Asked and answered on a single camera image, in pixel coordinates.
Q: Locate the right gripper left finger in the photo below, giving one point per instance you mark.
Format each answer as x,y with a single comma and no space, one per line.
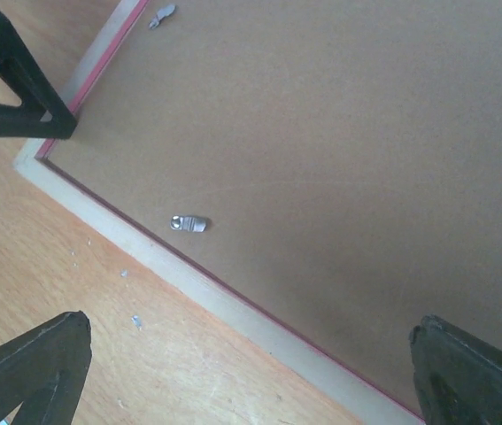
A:
43,371

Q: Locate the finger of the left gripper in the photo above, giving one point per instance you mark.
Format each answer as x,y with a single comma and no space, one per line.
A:
41,112

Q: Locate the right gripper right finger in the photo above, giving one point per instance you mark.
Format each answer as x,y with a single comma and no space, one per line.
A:
457,377

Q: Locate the pink picture frame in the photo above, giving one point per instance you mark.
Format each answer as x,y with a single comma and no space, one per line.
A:
318,174

